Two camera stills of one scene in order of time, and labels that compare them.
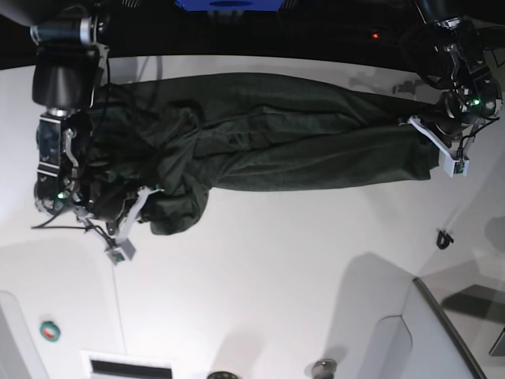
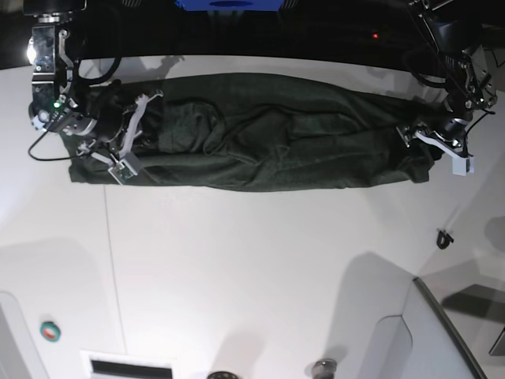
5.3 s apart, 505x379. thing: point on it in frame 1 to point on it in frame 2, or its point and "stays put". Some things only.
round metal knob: (324, 369) stays put
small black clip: (443, 240) stays put
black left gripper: (114, 204) to (110, 103)
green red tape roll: (50, 331) stays put
